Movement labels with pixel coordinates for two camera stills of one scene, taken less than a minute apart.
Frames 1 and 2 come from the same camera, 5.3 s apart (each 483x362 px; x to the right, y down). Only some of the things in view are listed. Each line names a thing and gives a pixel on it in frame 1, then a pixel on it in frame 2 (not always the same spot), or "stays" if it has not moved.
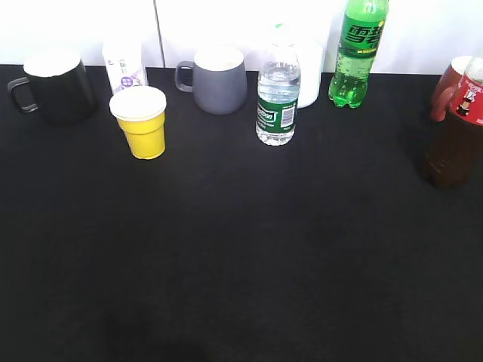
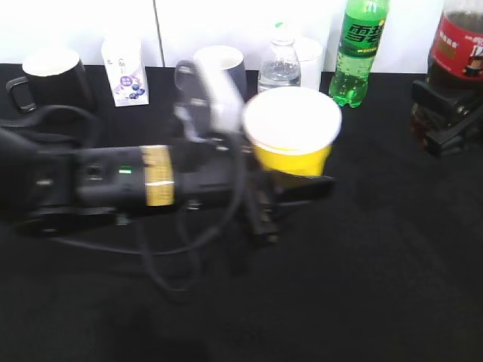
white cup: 309,53 stays
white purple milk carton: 124,63 stays
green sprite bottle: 363,27 stays
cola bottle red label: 453,155 to 455,57
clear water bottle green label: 279,77 stays
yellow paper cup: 140,112 to 293,128
